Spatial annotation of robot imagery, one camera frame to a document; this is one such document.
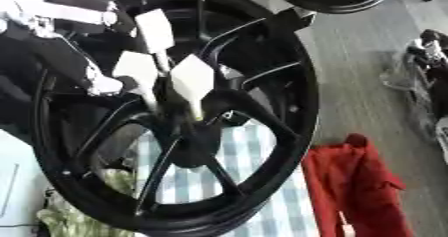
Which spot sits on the black spoked wheel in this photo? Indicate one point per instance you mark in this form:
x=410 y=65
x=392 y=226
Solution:
x=192 y=149

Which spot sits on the white flat panel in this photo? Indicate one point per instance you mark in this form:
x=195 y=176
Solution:
x=17 y=181

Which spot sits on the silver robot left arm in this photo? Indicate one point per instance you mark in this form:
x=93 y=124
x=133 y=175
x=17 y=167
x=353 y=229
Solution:
x=58 y=12

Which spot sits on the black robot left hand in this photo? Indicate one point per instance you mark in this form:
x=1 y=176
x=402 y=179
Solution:
x=44 y=59

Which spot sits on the red cloth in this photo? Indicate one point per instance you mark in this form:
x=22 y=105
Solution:
x=356 y=187

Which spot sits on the white pin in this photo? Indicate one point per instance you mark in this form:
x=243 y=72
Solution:
x=192 y=77
x=137 y=68
x=154 y=31

